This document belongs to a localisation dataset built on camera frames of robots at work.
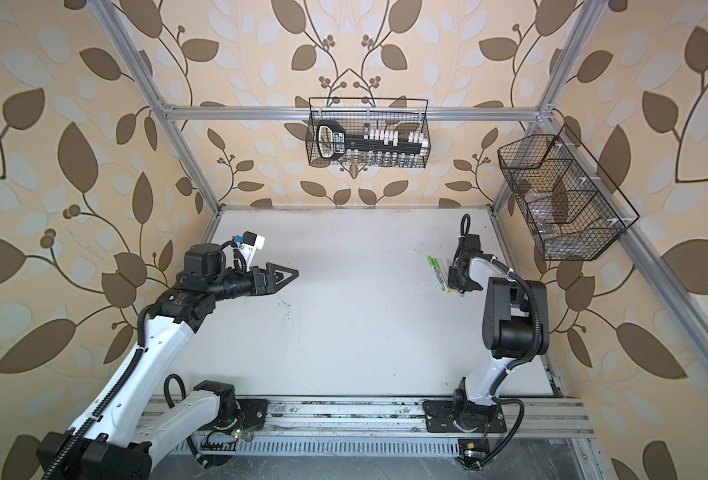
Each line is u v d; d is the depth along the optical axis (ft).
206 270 1.86
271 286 2.03
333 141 2.76
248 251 2.18
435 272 3.34
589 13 2.32
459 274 2.60
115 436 1.27
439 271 3.34
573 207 2.40
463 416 2.19
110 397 1.33
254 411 2.47
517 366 1.67
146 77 2.76
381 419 2.47
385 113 2.94
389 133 2.70
